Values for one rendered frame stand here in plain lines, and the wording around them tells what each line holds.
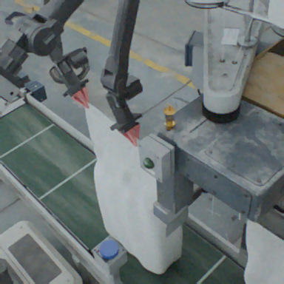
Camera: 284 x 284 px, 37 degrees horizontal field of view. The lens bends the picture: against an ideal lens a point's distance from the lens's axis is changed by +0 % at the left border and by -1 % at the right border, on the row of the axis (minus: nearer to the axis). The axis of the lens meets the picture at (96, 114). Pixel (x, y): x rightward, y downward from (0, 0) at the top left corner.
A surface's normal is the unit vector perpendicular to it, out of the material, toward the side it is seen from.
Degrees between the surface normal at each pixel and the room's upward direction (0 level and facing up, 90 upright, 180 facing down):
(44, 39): 90
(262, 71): 0
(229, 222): 0
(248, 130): 0
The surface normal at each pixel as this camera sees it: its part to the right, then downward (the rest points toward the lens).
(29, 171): -0.13, -0.76
